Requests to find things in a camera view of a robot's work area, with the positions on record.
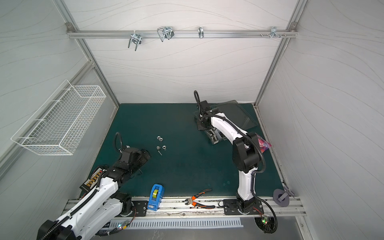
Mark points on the white wire basket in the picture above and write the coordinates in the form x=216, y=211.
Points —
x=58, y=126

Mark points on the screwdriver bit set case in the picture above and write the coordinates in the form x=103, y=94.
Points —
x=91, y=182

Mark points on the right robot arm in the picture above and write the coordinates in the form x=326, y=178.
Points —
x=247, y=155

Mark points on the metal U-bolt clamp middle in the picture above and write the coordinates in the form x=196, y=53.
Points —
x=165, y=33

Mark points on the clear compartment organizer box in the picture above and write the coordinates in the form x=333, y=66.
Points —
x=237, y=114

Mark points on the blue tape dispenser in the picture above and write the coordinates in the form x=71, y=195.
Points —
x=155, y=198

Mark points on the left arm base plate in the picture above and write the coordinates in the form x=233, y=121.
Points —
x=137, y=208

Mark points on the metal hook clamp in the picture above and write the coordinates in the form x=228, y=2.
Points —
x=201, y=32

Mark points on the grey tape spool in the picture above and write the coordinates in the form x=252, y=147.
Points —
x=281, y=197

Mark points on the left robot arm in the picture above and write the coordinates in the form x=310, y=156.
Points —
x=101, y=204

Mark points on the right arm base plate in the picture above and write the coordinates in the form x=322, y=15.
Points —
x=237, y=206

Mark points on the metal U-bolt clamp left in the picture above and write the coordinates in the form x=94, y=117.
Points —
x=135, y=40

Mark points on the pink Fox's candy bag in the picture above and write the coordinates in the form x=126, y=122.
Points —
x=264, y=145

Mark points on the metal bracket right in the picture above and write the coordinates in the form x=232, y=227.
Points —
x=274, y=33

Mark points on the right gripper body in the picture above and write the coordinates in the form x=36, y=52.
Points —
x=210, y=132

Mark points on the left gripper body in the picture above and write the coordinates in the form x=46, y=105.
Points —
x=140, y=160

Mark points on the aluminium crossbar rail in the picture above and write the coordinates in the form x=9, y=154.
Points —
x=179, y=34

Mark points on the metal u-bolt clamp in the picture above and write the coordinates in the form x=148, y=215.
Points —
x=165, y=33
x=135, y=40

